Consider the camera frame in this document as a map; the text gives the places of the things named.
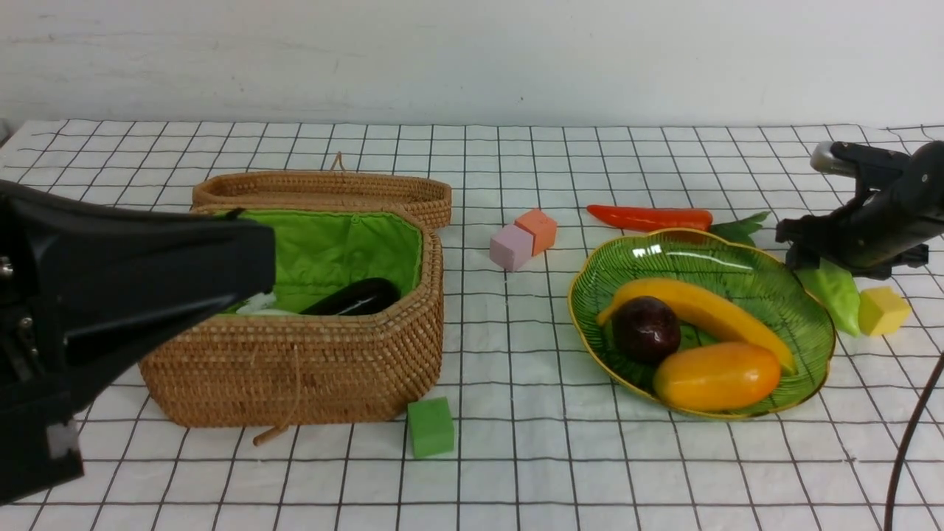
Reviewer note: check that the yellow banana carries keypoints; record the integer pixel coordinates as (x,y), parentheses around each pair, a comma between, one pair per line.
(705,310)

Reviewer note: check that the orange foam cube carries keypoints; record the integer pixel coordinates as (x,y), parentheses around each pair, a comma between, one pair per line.
(541,227)

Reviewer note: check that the orange yellow mango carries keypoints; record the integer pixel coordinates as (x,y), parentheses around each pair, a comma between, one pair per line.
(717,378)

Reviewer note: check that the white radish with leaves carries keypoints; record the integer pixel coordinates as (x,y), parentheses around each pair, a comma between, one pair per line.
(262,304)

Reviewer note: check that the woven rattan basket green lining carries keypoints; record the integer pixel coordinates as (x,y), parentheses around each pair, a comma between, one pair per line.
(289,369)

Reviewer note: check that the purple eggplant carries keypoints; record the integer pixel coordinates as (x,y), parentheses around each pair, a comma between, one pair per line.
(365,297)

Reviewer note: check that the green leaf-shaped glass plate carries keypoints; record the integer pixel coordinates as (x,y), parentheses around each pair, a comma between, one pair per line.
(752,279)

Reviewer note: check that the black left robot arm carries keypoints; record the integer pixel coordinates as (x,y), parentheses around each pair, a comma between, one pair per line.
(88,291)

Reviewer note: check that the light green bitter gourd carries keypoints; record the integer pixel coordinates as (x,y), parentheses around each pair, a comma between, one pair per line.
(835,288)

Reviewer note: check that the pink foam cube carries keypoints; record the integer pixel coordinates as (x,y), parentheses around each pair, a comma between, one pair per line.
(511,247)

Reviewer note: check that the yellow foam cube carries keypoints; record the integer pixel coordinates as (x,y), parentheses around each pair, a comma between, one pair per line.
(882,311)

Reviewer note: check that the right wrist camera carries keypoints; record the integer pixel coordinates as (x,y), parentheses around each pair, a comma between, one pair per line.
(873,166)

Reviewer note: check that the orange carrot with leaves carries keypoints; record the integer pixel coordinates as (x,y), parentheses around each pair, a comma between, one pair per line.
(642,219)

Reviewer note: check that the dark purple mangosteen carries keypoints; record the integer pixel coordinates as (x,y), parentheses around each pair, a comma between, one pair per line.
(645,330)

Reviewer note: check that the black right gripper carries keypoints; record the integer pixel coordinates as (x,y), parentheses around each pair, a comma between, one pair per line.
(879,229)

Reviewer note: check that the white checkered tablecloth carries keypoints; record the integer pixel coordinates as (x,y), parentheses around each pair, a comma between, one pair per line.
(545,441)

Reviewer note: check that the woven rattan basket lid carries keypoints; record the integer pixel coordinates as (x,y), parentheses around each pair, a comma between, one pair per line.
(324,190)

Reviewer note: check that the green foam cube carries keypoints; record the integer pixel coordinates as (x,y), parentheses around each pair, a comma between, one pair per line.
(432,431)

